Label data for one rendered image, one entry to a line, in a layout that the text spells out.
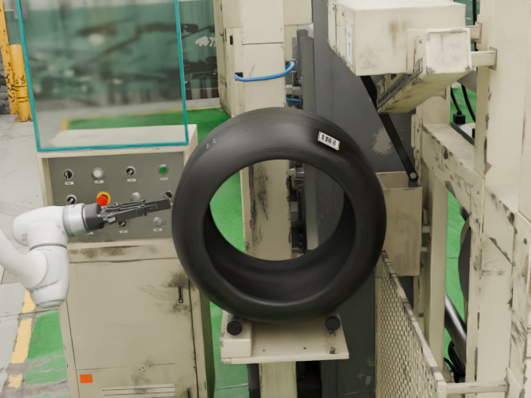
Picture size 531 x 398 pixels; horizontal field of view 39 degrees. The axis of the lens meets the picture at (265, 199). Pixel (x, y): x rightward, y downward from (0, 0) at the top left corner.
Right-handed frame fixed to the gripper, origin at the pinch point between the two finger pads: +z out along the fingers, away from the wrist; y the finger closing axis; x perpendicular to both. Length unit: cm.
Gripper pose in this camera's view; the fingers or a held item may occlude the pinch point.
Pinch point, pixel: (157, 204)
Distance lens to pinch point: 214.9
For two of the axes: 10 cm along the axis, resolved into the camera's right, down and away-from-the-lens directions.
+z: 9.8, -1.8, -0.4
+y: -0.2, -3.0, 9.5
